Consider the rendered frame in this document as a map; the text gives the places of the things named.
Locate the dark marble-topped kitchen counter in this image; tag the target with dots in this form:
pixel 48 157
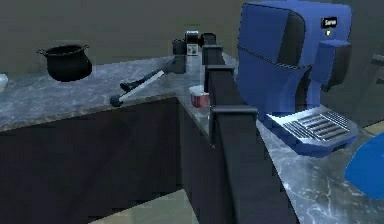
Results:
pixel 83 160

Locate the black cooking pot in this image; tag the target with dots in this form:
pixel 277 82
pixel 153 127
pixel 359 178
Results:
pixel 68 65

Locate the blue coffee machine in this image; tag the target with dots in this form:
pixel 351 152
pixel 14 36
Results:
pixel 276 66

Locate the white round dish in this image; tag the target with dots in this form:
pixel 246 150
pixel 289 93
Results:
pixel 2 82

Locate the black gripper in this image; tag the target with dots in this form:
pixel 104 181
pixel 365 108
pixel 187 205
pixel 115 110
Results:
pixel 178 63

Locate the red yogurt cup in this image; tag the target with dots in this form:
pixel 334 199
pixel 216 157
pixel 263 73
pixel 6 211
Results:
pixel 200 98

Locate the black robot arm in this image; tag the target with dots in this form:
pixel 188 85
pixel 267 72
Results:
pixel 241 166

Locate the blue round object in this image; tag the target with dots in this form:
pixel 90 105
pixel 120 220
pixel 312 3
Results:
pixel 366 170

